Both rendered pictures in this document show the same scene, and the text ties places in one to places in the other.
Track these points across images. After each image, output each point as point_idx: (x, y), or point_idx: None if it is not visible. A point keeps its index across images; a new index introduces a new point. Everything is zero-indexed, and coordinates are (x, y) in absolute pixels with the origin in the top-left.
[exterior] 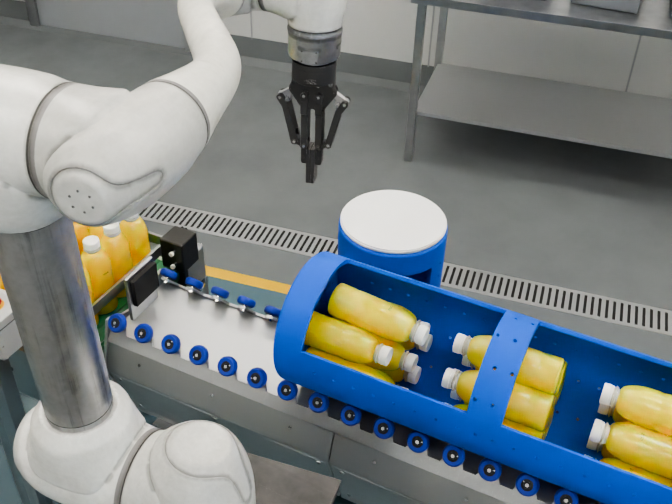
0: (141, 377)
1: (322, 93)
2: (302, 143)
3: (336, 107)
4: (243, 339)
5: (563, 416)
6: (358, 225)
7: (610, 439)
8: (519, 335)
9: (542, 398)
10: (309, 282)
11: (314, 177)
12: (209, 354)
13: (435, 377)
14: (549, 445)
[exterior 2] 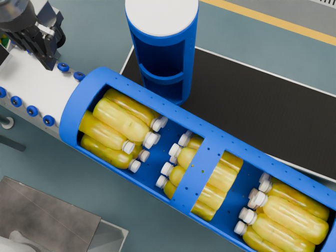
0: (9, 109)
1: (26, 28)
2: (30, 51)
3: (43, 38)
4: (62, 93)
5: (240, 172)
6: (136, 9)
7: (254, 226)
8: (206, 167)
9: (217, 197)
10: (75, 108)
11: (51, 67)
12: (41, 104)
13: (170, 136)
14: (215, 230)
